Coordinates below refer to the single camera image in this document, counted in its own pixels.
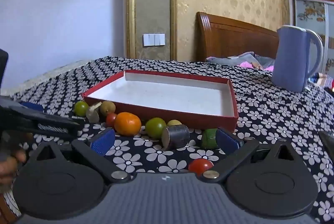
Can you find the orange mandarin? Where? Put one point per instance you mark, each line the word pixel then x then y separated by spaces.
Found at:
pixel 127 124

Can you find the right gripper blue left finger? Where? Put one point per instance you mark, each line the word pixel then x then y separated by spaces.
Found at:
pixel 91 152

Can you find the red shallow cardboard tray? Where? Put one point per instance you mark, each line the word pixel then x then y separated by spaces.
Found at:
pixel 199 102

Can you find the person's left hand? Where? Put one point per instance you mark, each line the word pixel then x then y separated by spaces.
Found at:
pixel 9 167

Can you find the grey and pink bedding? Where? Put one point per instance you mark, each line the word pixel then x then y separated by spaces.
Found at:
pixel 245 60

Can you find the brown kiwi fruit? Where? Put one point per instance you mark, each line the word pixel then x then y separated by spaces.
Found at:
pixel 107 107

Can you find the black floral tablecloth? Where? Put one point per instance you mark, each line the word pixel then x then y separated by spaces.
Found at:
pixel 266 113

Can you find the green cucumber chunk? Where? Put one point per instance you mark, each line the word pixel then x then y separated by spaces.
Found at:
pixel 208 140

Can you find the red tomato front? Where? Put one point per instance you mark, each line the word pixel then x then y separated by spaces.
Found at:
pixel 199 166

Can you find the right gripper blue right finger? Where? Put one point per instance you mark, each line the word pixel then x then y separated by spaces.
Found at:
pixel 237 152

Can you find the wardrobe sliding door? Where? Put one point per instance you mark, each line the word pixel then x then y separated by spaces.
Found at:
pixel 318 16

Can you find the yellow-brown longan fruit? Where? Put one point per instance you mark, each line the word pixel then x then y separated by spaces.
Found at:
pixel 173 123

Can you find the wooden bed headboard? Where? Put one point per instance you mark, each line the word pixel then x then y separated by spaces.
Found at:
pixel 222 37

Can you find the dark sugarcane piece small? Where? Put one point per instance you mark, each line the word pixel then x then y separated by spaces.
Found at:
pixel 92 113

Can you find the white wall switch panel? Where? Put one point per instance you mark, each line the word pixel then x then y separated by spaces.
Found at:
pixel 153 40

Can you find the small red cherry tomato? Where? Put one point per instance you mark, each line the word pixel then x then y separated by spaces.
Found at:
pixel 110 119

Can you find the green tomato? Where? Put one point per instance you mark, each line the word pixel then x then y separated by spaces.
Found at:
pixel 154 127
pixel 81 108

